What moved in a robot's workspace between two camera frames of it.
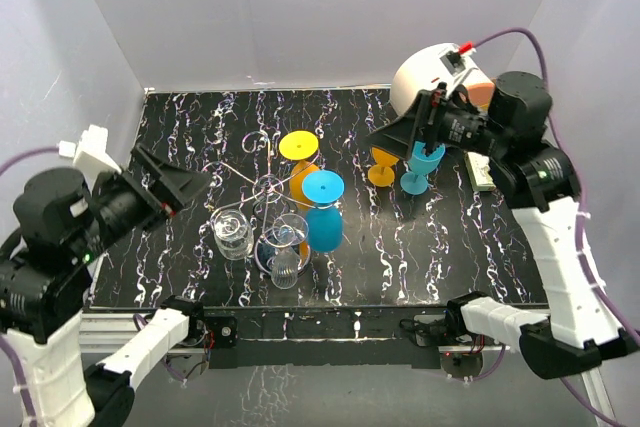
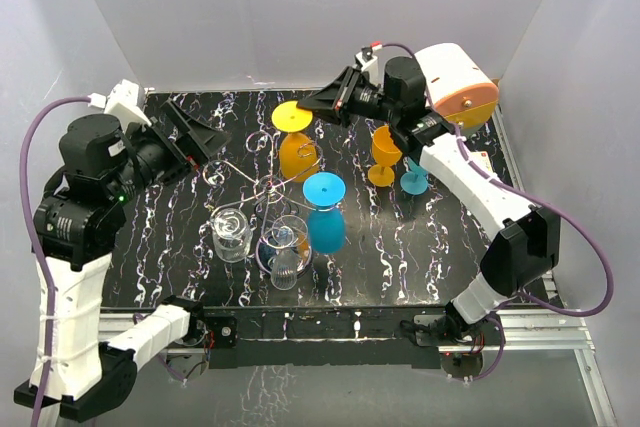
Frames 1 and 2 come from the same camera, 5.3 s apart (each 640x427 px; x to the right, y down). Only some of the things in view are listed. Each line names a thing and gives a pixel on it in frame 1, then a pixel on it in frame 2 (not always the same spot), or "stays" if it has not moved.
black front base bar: x=393 y=337 stays
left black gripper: x=182 y=183 to x=204 y=142
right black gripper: x=398 y=137 to x=335 y=101
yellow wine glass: x=382 y=174 stays
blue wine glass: x=416 y=181 stays
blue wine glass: x=324 y=221 stays
